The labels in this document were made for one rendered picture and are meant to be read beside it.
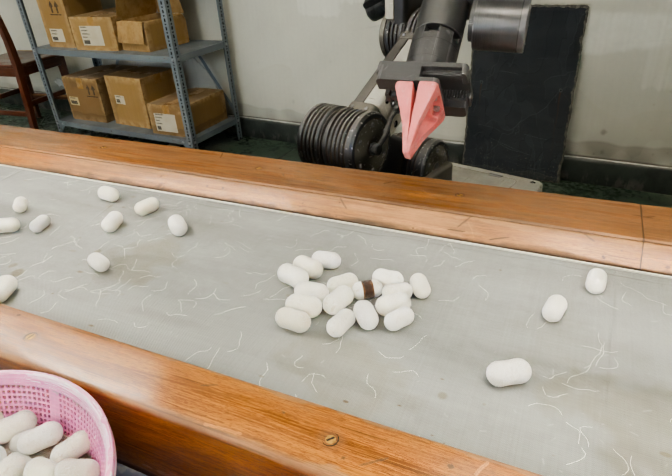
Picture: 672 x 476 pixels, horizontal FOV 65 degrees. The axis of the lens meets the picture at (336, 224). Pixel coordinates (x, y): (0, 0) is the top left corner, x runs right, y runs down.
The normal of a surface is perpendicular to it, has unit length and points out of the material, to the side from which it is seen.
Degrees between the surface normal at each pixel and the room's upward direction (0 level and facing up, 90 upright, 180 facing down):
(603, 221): 0
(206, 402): 0
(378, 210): 45
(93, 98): 90
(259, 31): 90
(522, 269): 0
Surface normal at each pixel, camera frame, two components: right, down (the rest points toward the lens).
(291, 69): -0.46, 0.47
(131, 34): -0.55, 0.28
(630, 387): -0.06, -0.87
